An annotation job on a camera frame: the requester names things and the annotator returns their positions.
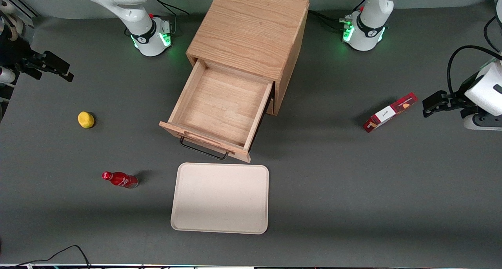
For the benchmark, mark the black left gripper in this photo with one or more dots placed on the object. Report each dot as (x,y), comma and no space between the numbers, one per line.
(457,102)

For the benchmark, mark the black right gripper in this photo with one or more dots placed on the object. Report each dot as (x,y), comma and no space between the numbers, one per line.
(15,54)

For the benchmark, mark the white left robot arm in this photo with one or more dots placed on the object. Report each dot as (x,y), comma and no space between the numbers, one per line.
(366,37)

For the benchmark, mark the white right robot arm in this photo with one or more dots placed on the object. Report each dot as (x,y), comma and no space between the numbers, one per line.
(145,33)

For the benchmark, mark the wooden drawer cabinet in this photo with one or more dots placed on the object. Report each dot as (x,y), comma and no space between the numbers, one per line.
(251,29)

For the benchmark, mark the beige round object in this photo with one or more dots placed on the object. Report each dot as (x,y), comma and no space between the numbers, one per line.
(13,29)

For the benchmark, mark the red tartan cookie box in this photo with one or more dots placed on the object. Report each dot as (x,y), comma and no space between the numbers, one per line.
(388,113)

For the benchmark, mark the yellow lemon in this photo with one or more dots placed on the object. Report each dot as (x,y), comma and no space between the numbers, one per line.
(86,120)

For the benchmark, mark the red drink bottle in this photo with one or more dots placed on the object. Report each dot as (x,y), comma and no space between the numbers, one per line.
(121,179)

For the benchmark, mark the beige plastic tray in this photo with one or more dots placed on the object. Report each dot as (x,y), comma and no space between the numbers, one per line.
(219,198)

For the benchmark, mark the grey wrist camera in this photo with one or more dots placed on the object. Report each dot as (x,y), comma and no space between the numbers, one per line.
(470,124)

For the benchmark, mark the aluminium frame rail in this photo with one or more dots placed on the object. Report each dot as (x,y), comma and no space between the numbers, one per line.
(21,2)

